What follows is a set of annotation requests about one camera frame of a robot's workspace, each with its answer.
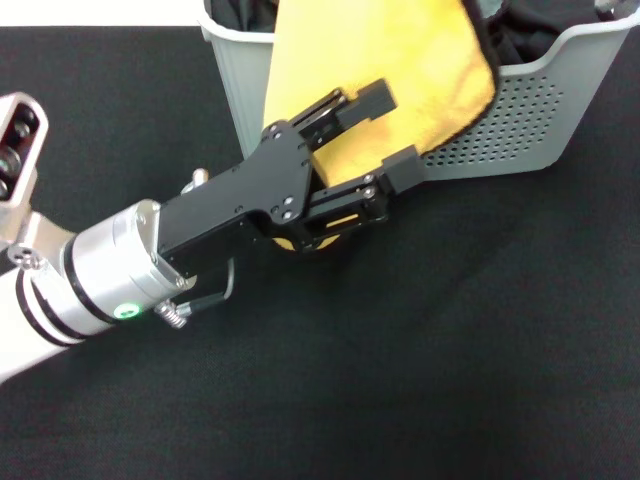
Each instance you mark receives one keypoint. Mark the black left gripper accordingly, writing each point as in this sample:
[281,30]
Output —
[250,190]

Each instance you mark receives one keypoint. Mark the yellow and grey towel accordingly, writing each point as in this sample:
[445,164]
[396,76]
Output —
[400,60]

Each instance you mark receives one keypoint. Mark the black tablecloth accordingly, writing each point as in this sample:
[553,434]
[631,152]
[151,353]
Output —
[400,375]

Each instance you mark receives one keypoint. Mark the grey perforated plastic storage box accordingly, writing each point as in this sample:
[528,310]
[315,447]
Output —
[520,120]

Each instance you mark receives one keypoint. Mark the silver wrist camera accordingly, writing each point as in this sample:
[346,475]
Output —
[20,145]

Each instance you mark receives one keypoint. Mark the silver elbow connector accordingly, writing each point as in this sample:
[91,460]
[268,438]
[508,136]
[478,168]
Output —
[197,180]

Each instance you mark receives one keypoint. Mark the grey towel with black trim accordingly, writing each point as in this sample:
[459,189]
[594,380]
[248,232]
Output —
[492,6]

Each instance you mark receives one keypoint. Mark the black cloth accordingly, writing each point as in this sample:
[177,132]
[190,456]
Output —
[525,30]

